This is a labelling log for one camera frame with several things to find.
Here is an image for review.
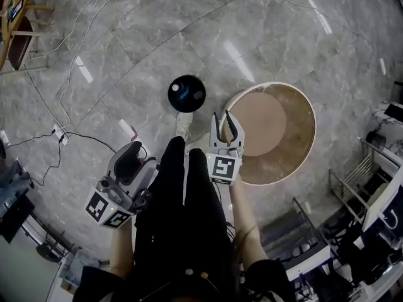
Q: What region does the steel bar rack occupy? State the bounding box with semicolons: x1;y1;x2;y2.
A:
328;138;403;212

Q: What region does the black round bin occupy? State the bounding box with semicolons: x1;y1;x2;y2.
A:
167;74;207;113

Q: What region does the black power cable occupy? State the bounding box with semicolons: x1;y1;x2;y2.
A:
8;130;118;187

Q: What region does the person's right forearm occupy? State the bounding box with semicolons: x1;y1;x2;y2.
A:
227;174;270;262

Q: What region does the blue white sink cabinet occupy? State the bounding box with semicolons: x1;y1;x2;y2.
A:
361;174;403;251

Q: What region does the white power strip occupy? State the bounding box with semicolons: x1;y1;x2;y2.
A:
51;124;71;147

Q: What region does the person's left shoe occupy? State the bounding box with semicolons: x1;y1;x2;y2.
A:
175;111;195;142

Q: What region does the clear plastic bag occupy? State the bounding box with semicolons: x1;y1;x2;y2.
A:
59;249;101;288

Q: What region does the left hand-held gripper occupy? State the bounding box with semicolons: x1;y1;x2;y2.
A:
84;141;158;229

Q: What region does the person's black clothing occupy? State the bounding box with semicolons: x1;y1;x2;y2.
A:
72;136;297;302

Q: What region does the wooden frame chair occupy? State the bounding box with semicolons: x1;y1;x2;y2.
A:
6;4;57;75

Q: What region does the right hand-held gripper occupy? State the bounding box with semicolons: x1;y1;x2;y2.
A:
205;109;246;187

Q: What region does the white marble counter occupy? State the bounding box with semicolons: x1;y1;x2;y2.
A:
368;99;403;144

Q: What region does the black stool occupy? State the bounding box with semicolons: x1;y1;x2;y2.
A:
34;231;75;264

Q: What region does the person's left forearm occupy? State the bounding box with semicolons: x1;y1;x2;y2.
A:
108;220;136;279

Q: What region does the cream beaded cord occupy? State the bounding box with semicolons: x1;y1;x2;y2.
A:
138;267;224;301

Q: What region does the black metal rack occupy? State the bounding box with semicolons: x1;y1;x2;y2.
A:
260;196;330;264

